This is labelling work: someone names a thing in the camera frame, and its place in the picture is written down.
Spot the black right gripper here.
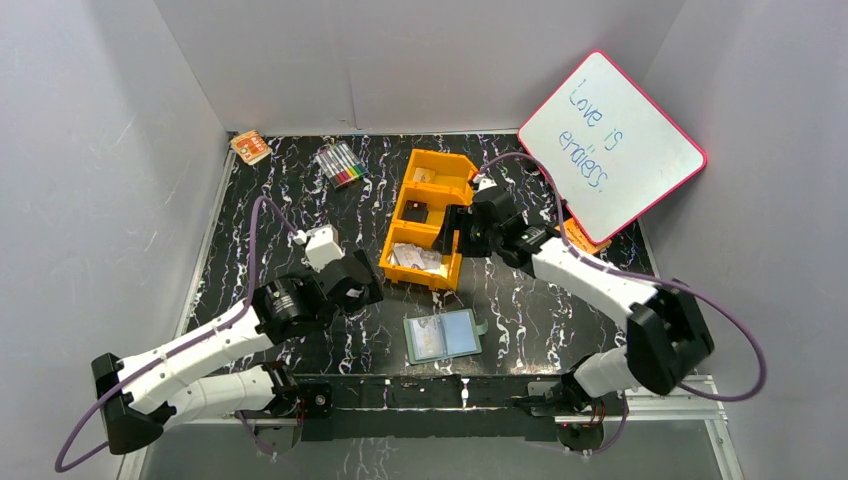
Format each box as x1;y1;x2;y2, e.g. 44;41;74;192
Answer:
430;205;501;259

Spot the orange cover book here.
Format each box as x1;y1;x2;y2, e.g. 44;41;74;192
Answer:
555;218;612;256

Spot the small orange card box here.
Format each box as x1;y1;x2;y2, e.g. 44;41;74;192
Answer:
229;130;272;166

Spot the beige item in bin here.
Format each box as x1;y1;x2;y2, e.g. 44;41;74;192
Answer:
412;168;435;183

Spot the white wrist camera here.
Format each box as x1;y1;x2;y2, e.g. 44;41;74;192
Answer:
469;174;497;194
294;224;345;272

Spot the black item in bin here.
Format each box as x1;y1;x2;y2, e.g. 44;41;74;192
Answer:
400;200;429;224

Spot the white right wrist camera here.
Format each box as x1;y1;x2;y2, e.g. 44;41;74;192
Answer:
469;174;497;194

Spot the orange three-compartment bin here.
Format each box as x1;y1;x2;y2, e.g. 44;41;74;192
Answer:
379;149;477;290

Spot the mint green card holder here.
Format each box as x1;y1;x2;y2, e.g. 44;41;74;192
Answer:
403;309;489;365

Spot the pack of coloured markers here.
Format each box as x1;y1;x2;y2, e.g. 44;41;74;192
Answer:
315;141;367;190

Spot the aluminium rail frame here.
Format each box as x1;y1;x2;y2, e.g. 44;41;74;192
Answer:
119;390;742;479

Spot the grey card in bin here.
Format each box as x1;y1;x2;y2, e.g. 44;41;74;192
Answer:
389;243;444;274

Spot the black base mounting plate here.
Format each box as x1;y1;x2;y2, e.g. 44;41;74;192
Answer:
235;374;627;444

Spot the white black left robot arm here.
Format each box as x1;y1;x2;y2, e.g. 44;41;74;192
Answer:
91;250;383;455

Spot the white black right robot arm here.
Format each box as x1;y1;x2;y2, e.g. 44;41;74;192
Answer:
432;186;715;414

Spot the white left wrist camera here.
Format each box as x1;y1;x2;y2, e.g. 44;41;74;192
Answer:
294;224;345;272

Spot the pink framed whiteboard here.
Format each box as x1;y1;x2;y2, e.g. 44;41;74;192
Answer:
517;50;708;244

